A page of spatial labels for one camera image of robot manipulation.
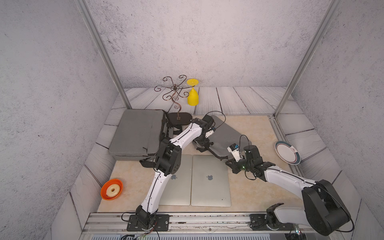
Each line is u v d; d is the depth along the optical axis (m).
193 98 1.01
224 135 0.92
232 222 0.74
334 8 0.70
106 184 0.81
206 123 0.80
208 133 0.91
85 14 0.71
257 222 0.73
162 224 0.73
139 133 1.02
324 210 0.41
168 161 0.59
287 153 1.01
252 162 0.68
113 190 0.81
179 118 1.16
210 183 0.86
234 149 0.77
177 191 0.85
